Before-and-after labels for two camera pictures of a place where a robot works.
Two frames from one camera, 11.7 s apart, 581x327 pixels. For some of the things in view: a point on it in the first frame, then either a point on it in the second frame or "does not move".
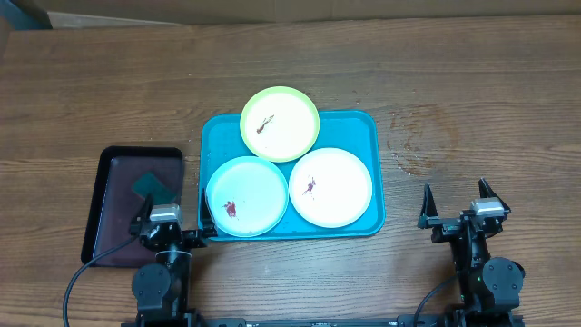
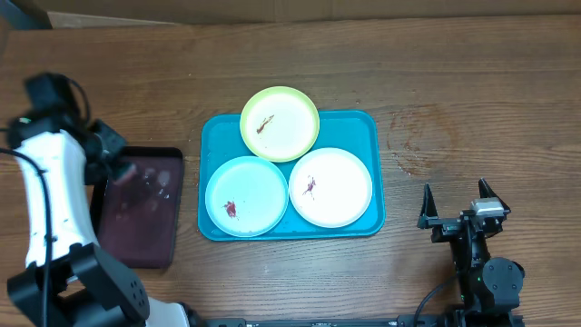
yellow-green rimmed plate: (280, 124) does not move
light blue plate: (247, 196) does not move
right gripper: (445, 226) does not move
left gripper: (195, 238) to (115, 141)
